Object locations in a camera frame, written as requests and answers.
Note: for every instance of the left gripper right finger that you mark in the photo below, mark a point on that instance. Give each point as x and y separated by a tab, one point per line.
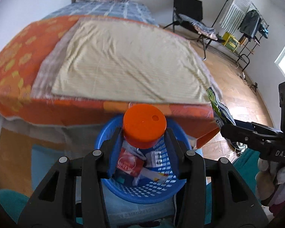
179	162

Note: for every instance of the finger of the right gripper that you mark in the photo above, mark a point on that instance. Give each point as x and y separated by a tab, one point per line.
252	134

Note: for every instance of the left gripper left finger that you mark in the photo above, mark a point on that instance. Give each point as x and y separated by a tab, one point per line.
111	150

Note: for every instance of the white colourful snack wrapper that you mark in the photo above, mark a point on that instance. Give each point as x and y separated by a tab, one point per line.
152	161

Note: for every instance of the blue white snack packet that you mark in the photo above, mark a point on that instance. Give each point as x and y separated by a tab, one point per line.
221	112

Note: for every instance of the orange plastic cap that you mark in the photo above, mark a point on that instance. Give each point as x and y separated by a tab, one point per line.
143	125

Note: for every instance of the white gloved right hand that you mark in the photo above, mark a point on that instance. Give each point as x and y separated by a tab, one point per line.
270	183

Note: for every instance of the blue plastic basket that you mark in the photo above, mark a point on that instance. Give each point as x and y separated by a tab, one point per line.
147	191

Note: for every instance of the yellow plastic crate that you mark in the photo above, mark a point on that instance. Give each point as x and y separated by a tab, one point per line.
230	42

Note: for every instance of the striped yellow towel blanket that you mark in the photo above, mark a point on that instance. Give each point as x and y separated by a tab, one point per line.
115	60

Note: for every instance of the dark green hanging garment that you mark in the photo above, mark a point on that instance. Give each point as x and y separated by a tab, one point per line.
250	24

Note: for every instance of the striped cloth on chair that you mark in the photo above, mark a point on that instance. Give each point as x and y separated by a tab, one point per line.
191	24

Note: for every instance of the metal clothes rack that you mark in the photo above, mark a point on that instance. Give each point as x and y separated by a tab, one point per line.
246	47

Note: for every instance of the hanging striped towel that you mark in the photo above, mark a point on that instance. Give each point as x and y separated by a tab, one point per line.
233	15

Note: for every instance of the black folding chair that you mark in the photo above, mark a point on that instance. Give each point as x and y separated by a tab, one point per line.
189	15

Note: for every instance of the blue checked mattress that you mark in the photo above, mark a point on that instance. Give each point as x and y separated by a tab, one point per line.
126	10

